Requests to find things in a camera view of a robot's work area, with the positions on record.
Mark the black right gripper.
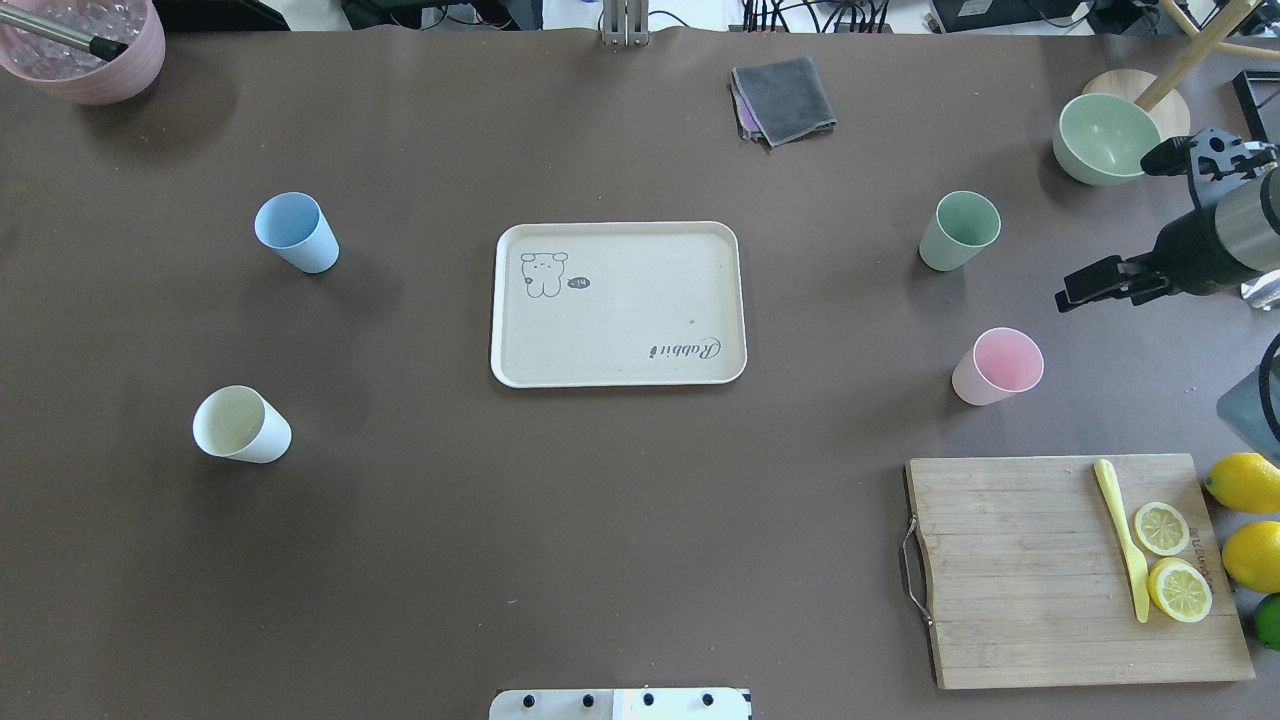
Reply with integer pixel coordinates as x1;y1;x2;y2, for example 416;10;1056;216
1055;128;1279;313

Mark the pink cup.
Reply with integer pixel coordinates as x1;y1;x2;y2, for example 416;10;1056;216
951;327;1044;406

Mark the white cup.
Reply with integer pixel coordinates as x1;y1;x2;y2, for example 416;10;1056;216
192;386;292;464

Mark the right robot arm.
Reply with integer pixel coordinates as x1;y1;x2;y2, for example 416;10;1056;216
1055;128;1279;313

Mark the cream rabbit tray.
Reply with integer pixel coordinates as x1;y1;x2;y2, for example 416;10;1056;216
490;222;748;389

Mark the metal scoop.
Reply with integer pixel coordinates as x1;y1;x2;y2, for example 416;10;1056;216
1239;270;1280;311

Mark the green bowl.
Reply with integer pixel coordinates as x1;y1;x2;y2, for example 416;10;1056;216
1052;94;1162;187

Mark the green cup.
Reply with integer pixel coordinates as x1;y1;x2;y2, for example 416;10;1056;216
918;190;1002;272

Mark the wooden mug tree stand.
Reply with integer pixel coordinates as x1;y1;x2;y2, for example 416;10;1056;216
1082;1;1277;138

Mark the yellow plastic knife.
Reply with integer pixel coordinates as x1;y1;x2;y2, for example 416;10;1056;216
1093;457;1151;624

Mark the whole lemon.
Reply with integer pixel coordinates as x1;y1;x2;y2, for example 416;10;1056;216
1222;520;1279;594
1203;452;1279;514

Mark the lemon slice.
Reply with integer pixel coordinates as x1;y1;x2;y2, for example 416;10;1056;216
1132;501;1190;557
1147;557;1213;623

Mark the wooden cutting board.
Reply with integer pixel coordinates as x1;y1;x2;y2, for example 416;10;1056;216
905;454;1254;691

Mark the green lime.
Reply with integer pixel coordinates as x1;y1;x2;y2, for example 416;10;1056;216
1252;593;1280;651

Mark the grey folded cloth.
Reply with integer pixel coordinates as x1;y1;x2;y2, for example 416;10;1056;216
730;55;837;149

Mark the blue cup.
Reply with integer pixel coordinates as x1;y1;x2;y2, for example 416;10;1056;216
253;192;340;274

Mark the metal tube with black cap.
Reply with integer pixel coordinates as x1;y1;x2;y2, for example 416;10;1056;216
1;3;129;61

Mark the pink bowl with ice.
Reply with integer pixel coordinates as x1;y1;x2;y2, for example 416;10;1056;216
1;1;166;105

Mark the aluminium frame post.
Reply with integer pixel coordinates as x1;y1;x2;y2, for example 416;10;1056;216
600;0;650;47

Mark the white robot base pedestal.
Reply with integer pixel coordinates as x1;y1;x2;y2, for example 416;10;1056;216
488;687;753;719

